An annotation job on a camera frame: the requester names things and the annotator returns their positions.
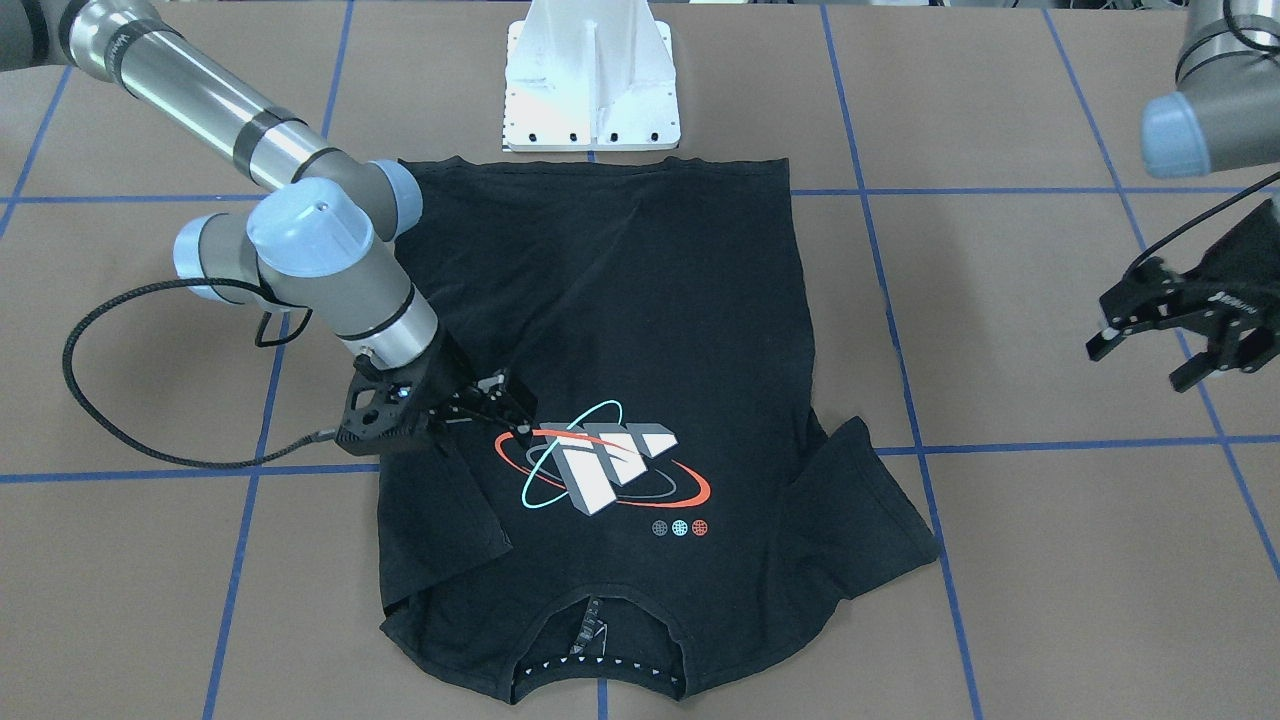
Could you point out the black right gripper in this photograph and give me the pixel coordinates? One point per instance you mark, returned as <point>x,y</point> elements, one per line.
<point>447,378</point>

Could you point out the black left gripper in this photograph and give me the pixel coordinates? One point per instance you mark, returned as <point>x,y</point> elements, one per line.
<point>1236,292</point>

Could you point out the black graphic t-shirt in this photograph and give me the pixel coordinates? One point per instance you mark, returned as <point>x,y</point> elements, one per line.
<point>679,519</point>

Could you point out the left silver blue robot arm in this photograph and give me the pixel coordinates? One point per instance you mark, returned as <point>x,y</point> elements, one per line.
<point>1222,115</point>

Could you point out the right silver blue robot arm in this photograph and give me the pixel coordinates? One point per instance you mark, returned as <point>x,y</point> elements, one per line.
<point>96,185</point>

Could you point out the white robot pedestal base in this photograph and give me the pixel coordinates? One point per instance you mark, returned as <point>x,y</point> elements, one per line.
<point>590,76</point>

